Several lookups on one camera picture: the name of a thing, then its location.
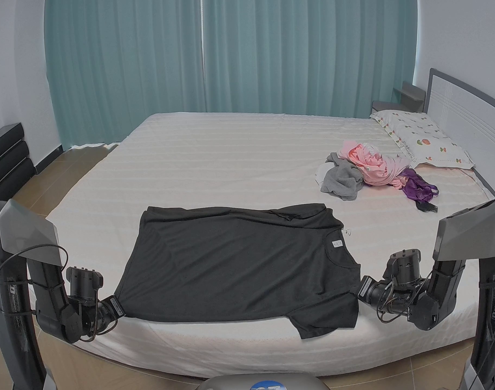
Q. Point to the pink garment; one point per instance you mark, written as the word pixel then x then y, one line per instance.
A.
pixel 373 165

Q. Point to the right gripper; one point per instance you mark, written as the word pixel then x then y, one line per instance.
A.
pixel 371 291

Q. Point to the black T-shirt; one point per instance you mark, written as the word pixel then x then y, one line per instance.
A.
pixel 239 266

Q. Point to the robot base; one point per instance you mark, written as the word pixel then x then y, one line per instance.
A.
pixel 263 382

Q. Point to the bed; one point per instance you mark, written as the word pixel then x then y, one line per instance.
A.
pixel 231 165

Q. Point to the white garment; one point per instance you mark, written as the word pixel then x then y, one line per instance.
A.
pixel 322 175

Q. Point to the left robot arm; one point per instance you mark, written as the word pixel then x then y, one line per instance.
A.
pixel 24 234

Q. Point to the white printed pillow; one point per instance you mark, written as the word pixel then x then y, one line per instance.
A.
pixel 426 140

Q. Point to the dark grey lace garment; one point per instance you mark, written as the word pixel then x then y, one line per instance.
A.
pixel 426 207

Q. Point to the grey bedside table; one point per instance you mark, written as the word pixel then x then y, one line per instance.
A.
pixel 405 96

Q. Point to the blue-green curtain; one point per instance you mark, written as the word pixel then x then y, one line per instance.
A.
pixel 121 55
pixel 312 47

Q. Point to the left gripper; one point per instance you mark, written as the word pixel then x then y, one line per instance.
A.
pixel 109 310

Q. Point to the purple garment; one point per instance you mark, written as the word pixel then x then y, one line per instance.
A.
pixel 418 187

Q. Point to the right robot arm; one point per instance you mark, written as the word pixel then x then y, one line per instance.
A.
pixel 474 234

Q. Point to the black chest of drawers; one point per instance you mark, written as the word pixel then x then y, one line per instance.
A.
pixel 8 157

